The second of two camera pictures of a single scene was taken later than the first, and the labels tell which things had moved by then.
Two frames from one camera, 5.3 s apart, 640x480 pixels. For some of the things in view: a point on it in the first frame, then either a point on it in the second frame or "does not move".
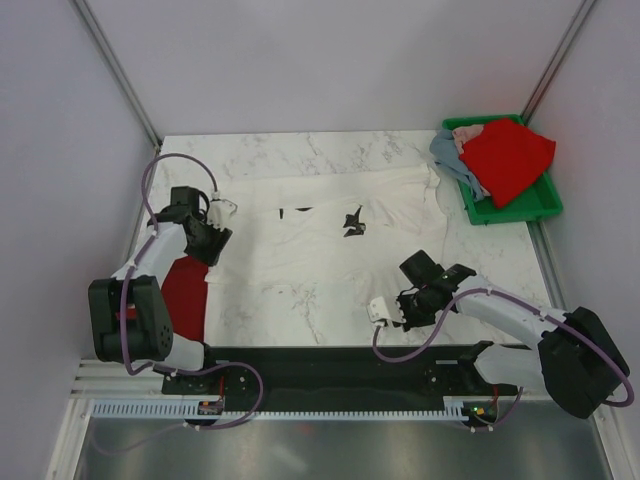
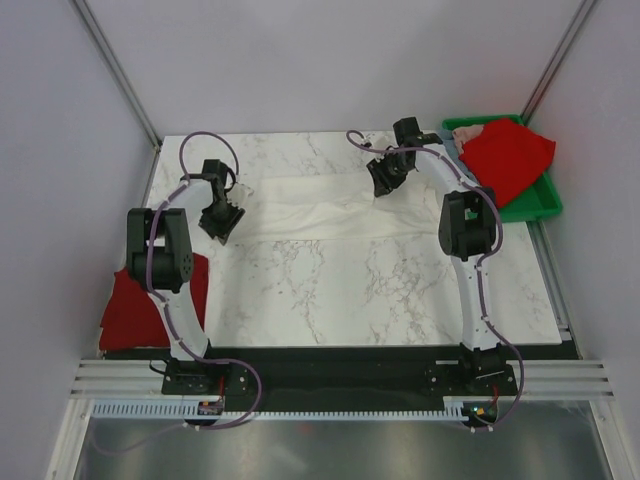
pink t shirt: (461, 134) does not move
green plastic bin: (541, 201) does not move
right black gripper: (411, 323) -> (382, 183)
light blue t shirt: (445, 151) does not move
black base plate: (433, 370) does not move
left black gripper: (211, 254) -> (222, 231)
